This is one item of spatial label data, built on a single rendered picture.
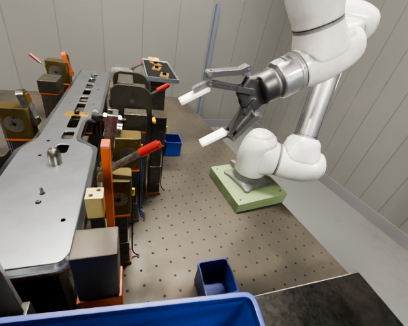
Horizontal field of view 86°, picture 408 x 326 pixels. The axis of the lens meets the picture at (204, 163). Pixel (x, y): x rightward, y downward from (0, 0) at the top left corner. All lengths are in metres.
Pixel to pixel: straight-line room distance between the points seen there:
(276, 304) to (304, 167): 0.71
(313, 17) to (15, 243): 0.71
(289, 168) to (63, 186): 0.85
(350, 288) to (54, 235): 0.59
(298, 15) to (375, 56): 2.32
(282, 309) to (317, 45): 0.51
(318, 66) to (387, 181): 2.25
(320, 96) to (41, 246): 1.04
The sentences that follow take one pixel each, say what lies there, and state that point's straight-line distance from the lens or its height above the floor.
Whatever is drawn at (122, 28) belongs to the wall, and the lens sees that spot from 2.85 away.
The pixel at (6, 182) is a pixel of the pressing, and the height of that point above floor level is 1.00.
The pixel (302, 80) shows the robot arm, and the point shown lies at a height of 1.33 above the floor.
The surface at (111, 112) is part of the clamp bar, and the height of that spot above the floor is 1.21.
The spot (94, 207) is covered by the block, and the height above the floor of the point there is 1.04.
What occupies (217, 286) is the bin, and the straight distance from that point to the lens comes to 0.82.
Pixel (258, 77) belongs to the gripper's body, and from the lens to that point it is 0.54.
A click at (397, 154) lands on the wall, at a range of 2.68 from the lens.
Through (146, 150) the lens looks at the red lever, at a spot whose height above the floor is 1.13.
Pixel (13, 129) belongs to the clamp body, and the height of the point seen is 0.97.
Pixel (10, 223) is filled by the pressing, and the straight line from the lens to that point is 0.60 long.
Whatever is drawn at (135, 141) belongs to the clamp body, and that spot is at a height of 1.06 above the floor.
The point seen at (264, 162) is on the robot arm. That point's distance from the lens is 1.03.
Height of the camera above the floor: 1.41
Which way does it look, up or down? 33 degrees down
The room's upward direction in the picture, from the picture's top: 12 degrees clockwise
